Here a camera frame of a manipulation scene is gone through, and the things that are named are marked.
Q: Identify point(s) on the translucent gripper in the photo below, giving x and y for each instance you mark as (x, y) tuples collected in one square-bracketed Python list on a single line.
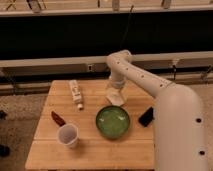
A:
[(111, 90)]

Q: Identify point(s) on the white sponge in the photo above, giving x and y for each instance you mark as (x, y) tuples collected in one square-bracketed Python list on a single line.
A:
[(115, 99)]

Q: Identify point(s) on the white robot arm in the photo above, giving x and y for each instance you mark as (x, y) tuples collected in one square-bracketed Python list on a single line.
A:
[(179, 136)]

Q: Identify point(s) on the white ceramic cup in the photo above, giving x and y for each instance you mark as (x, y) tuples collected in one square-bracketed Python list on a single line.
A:
[(68, 135)]

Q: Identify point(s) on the green bowl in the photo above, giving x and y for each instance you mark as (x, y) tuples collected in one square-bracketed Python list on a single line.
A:
[(112, 122)]

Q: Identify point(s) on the white tube with cap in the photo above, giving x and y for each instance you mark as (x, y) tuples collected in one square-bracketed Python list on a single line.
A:
[(76, 94)]

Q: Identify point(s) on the black smartphone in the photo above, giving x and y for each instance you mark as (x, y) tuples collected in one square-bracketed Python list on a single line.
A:
[(146, 118)]

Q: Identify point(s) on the dark red small object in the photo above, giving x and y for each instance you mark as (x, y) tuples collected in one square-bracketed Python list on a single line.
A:
[(59, 121)]

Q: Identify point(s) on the wooden table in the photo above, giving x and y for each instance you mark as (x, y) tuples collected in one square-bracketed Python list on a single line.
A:
[(132, 151)]

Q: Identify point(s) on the white wall outlet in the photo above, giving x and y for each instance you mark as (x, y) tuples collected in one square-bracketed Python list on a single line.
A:
[(90, 68)]

